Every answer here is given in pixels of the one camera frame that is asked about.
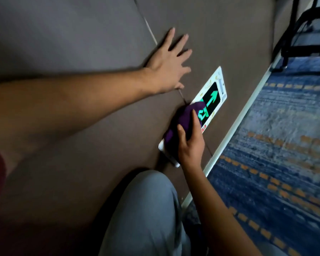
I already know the white baseboard strip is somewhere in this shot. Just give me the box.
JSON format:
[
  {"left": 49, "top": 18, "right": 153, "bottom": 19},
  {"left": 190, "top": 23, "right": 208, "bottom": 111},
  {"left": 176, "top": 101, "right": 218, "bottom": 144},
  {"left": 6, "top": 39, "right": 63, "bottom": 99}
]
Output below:
[{"left": 181, "top": 0, "right": 320, "bottom": 209}]

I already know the black metal furniture frame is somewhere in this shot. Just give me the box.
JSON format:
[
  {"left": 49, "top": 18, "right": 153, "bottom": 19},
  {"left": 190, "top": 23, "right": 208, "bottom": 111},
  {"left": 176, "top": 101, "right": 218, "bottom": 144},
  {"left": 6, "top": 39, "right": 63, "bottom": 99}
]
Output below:
[{"left": 272, "top": 0, "right": 320, "bottom": 76}]

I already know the grey trousers leg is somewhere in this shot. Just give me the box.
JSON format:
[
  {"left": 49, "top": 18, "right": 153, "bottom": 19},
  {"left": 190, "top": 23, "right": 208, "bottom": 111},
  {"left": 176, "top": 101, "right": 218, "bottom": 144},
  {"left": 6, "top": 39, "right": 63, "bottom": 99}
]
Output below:
[{"left": 98, "top": 170, "right": 192, "bottom": 256}]

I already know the white exit sign green arrow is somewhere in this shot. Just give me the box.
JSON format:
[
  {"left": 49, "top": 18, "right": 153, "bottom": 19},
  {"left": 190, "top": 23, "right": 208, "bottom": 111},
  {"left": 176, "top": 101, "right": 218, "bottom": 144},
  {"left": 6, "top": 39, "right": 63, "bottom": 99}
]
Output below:
[{"left": 158, "top": 66, "right": 228, "bottom": 168}]

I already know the purple cleaning cloth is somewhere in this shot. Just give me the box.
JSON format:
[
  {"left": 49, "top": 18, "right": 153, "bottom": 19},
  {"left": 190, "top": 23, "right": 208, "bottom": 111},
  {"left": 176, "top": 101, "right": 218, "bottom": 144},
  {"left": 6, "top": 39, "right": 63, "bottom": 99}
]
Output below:
[{"left": 163, "top": 101, "right": 206, "bottom": 163}]

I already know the person's right forearm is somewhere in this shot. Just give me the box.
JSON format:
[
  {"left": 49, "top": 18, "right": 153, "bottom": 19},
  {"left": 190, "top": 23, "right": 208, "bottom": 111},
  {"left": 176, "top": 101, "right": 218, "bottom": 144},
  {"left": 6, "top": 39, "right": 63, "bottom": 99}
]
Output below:
[{"left": 180, "top": 154, "right": 257, "bottom": 256}]

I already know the person's left forearm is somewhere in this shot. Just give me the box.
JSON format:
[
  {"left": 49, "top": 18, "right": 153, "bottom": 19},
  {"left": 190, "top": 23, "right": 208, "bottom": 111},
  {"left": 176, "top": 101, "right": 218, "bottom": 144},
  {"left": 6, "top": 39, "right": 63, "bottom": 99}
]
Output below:
[{"left": 0, "top": 67, "right": 156, "bottom": 169}]

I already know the person's right hand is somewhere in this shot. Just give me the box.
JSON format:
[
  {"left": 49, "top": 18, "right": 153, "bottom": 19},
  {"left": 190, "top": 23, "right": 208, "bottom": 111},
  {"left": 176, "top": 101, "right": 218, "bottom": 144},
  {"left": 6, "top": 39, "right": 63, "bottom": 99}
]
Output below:
[{"left": 177, "top": 109, "right": 206, "bottom": 168}]

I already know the person's left hand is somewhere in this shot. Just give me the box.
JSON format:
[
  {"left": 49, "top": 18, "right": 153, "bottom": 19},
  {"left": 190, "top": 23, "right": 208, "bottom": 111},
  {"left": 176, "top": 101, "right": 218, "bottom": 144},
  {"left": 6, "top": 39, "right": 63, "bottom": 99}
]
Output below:
[{"left": 143, "top": 27, "right": 193, "bottom": 95}]

